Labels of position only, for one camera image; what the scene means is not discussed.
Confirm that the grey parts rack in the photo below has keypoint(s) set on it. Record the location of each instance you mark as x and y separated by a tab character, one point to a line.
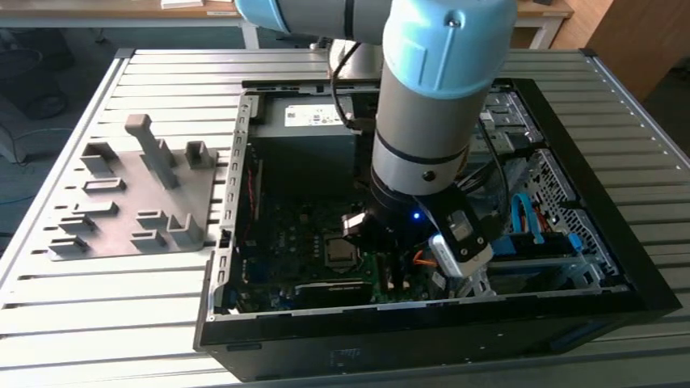
136	202

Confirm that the black PC case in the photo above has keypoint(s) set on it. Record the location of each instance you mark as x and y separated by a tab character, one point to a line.
432	339

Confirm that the wooden cabinet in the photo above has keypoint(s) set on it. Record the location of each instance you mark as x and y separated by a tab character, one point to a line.
636	40

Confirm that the wooden desk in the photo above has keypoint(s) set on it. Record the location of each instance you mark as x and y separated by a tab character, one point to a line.
109	10

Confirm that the green motherboard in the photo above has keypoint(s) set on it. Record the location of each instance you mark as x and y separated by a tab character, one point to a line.
292	246

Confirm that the grey metal drive cage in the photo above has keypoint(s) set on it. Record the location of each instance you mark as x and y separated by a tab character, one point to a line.
512	133

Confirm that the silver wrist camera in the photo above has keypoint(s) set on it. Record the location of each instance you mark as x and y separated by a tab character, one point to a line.
461	252

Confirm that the dark office chair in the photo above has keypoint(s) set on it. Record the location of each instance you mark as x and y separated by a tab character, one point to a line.
33	72

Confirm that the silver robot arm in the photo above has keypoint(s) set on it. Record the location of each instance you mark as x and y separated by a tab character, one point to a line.
426	121

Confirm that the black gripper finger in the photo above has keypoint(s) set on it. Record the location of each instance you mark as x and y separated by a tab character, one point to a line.
353	228

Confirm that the hard disk in blue carrier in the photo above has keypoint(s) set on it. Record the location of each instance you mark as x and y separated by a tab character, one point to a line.
535	245

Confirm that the grey metal disk bay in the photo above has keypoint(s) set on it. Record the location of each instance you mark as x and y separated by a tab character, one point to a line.
545	277

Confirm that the silver CPU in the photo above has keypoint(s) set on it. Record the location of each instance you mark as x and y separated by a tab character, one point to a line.
341	254

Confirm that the blue RAM stick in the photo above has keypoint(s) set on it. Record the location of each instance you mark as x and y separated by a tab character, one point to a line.
389	275
405	277

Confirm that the grey power supply unit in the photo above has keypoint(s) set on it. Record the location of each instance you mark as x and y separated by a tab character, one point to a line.
302	141

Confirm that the black graphics card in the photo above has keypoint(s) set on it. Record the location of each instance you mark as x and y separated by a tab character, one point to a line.
334	292

